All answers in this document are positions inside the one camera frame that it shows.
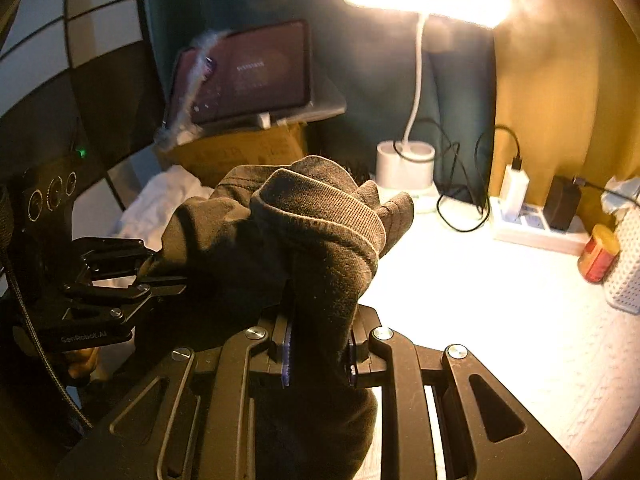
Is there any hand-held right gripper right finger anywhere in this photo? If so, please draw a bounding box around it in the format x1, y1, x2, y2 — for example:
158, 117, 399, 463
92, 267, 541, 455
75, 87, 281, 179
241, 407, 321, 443
345, 305, 583, 480

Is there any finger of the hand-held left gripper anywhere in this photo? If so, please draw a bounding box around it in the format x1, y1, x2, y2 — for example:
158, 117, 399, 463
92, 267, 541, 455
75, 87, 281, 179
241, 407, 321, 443
62, 275, 188, 323
72, 237, 156, 281

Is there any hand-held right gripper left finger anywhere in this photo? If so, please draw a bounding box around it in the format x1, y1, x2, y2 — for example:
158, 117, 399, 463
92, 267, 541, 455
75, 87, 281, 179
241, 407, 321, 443
55, 305, 296, 480

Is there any brown t-shirt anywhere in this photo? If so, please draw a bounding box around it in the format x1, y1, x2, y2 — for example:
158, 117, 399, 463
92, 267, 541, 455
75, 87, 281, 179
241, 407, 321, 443
135, 155, 416, 480

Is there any person's left hand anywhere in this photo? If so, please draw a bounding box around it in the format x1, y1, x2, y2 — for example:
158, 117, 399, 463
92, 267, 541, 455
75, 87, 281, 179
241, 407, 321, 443
65, 347, 101, 381

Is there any white cloth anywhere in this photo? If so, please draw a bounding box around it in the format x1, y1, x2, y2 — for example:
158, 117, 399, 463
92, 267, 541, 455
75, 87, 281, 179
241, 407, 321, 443
117, 165, 216, 241

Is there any cardboard box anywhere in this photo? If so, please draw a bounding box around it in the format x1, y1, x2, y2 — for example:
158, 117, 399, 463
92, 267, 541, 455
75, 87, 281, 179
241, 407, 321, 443
155, 122, 308, 186

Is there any white fluffy duster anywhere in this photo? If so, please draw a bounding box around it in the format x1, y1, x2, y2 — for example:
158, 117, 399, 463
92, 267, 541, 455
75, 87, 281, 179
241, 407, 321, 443
155, 27, 236, 143

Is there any white desk lamp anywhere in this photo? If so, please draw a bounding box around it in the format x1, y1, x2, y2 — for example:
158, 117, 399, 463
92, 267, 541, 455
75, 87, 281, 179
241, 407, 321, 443
340, 0, 513, 213

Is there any white power strip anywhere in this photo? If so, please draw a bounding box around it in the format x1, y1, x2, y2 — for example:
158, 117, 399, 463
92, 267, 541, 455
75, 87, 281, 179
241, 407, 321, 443
490, 195, 591, 256

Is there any dark tablet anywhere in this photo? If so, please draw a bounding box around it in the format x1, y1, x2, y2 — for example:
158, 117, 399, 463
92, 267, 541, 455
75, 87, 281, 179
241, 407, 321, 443
167, 19, 313, 126

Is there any white charger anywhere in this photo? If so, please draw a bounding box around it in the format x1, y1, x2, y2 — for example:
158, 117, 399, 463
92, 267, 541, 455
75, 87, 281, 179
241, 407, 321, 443
500, 162, 530, 221

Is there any black charger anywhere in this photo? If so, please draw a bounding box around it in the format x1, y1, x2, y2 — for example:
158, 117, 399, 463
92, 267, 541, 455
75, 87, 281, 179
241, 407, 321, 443
542, 175, 583, 232

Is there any red tin can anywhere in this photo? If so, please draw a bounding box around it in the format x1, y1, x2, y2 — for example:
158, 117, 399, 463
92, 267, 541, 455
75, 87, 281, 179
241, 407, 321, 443
578, 224, 621, 284

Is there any white perforated plastic basket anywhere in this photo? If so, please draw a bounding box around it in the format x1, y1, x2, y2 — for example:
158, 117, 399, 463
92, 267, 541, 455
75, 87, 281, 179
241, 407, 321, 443
602, 205, 640, 316

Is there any black lamp cable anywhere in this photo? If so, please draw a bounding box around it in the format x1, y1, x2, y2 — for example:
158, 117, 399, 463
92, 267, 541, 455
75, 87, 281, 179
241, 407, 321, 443
394, 119, 493, 233

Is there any black charging cable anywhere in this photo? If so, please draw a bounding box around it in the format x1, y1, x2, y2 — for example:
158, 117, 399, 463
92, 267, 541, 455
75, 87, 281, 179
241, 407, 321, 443
475, 125, 525, 173
572, 175, 640, 197

